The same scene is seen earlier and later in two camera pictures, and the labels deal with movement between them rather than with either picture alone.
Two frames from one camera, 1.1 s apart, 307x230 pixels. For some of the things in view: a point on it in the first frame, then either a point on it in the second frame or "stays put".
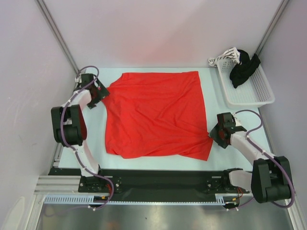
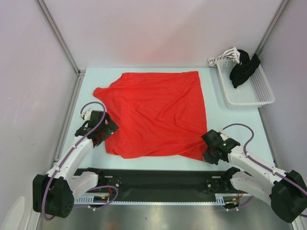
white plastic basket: [255, 91] stays put
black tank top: [241, 73] stays put
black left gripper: [102, 93] to [111, 128]
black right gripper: [213, 133] to [207, 158]
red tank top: [157, 115] stays put
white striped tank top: [232, 52] stays put
